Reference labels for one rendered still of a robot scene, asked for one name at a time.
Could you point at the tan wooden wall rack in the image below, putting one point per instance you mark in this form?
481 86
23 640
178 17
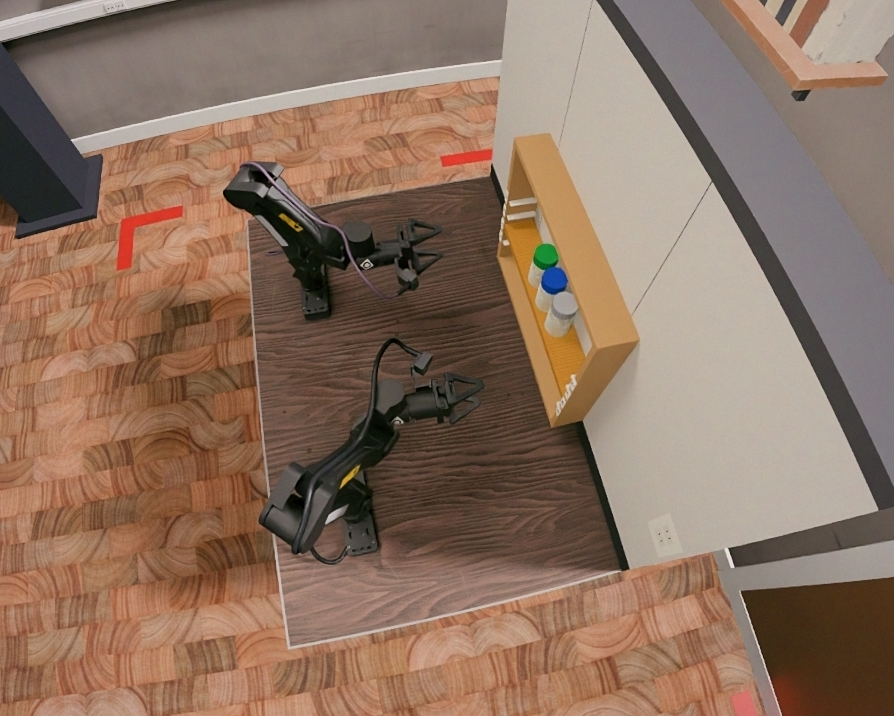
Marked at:
537 170

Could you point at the white bottle with blue cap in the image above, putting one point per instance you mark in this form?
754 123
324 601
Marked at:
553 281

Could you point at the wooden plank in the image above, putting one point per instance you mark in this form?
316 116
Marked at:
564 353

